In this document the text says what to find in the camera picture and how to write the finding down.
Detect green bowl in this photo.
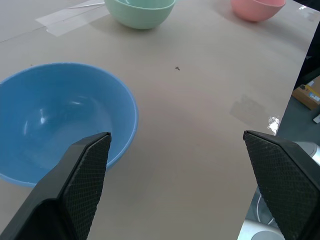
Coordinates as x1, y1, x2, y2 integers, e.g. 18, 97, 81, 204
103, 0, 177, 30

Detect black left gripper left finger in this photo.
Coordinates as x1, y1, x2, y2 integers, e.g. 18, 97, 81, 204
0, 131, 112, 240

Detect cardboard box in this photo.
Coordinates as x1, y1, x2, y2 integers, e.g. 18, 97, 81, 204
291, 75, 320, 111

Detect blue bowl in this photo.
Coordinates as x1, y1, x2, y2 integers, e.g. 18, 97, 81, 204
0, 62, 139, 188

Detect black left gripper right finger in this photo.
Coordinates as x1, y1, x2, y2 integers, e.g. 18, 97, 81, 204
243, 130, 320, 240

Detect red bowl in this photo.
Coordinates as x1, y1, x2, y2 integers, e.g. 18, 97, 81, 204
230, 0, 287, 22

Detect clear tape strip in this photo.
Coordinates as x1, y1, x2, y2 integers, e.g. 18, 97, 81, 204
35, 2, 112, 38

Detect white cable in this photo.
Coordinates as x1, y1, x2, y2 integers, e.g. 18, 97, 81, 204
255, 193, 276, 226

